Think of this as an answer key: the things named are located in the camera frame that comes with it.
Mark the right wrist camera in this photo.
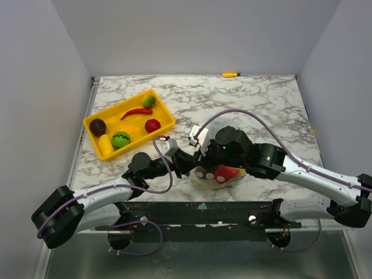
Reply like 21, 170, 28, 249
188, 125, 211, 155

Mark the green yellow mango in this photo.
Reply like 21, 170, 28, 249
141, 94, 156, 109

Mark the yellow banana bunch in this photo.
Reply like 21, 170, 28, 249
235, 169, 246, 177

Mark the clear plastic screw box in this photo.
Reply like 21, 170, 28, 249
211, 116, 239, 131

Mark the yellow lemon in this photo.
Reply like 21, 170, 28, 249
98, 134, 115, 156

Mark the red bell pepper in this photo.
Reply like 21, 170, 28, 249
214, 166, 239, 184

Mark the yellow plastic tray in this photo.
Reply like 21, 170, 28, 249
83, 89, 176, 161

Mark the red apple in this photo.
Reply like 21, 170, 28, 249
145, 119, 161, 134

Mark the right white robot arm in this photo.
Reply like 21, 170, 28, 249
190, 126, 371, 228

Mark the green ball black squiggle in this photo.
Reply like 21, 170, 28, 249
111, 131, 131, 149

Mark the aluminium extrusion frame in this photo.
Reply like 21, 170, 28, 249
31, 77, 134, 279

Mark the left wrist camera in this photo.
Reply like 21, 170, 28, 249
160, 137, 178, 157

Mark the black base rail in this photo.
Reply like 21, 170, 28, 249
99, 199, 301, 248

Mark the yellow screwdriver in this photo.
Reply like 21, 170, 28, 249
222, 72, 248, 78

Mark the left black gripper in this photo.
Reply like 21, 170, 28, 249
144, 148, 197, 181

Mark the clear zip top bag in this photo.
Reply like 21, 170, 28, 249
189, 166, 246, 191

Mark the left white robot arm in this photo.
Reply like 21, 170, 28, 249
31, 149, 199, 249

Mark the dark passion fruit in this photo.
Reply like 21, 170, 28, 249
89, 119, 106, 137

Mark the red chili pepper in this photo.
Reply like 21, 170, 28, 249
120, 108, 153, 120

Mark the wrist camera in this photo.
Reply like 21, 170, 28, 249
188, 125, 211, 155
160, 137, 178, 157

